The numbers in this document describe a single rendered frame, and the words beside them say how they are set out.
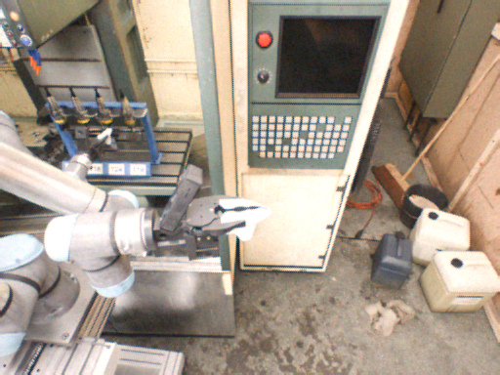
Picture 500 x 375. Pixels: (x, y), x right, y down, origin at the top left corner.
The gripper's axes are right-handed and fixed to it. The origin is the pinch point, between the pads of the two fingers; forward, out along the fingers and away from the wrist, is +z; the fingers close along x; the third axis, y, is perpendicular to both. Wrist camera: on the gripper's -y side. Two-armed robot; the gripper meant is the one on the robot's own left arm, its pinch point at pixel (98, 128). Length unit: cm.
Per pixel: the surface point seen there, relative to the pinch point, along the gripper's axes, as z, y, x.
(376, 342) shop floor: -49, 118, 146
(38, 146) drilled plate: 11.9, 20.9, -43.0
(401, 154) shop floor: 138, 124, 218
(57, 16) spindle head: 21.1, -39.0, -10.3
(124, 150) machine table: 21.9, 30.5, -3.8
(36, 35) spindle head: 3.1, -38.1, -10.3
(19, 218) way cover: -16, 46, -52
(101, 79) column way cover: 63, 9, -24
